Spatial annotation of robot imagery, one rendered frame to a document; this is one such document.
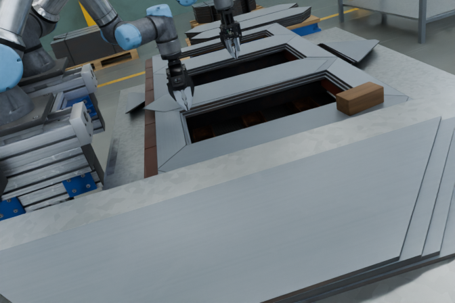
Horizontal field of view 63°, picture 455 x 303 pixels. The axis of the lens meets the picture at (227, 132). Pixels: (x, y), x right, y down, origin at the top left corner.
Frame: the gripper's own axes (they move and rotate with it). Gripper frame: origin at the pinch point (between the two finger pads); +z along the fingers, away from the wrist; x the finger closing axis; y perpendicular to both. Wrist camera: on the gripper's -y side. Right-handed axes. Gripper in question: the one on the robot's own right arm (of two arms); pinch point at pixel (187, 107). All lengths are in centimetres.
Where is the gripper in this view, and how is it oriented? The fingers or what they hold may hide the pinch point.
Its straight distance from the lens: 132.9
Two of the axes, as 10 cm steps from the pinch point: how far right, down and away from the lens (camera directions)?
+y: -1.9, -4.3, 8.8
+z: 2.1, 8.6, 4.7
